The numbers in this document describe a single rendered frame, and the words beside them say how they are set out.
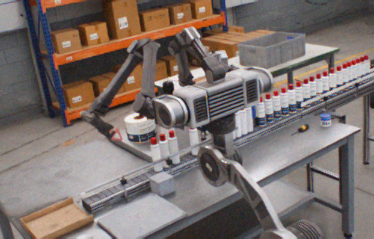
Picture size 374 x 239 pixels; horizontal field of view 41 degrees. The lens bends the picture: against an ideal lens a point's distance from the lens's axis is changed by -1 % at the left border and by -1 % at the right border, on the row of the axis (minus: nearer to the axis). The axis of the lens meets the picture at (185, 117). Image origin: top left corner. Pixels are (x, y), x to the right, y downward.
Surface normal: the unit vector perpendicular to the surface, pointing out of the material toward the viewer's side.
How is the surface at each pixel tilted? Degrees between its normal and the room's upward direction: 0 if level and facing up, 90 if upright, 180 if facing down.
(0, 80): 90
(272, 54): 90
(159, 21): 90
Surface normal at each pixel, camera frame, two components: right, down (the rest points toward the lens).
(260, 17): 0.57, 0.22
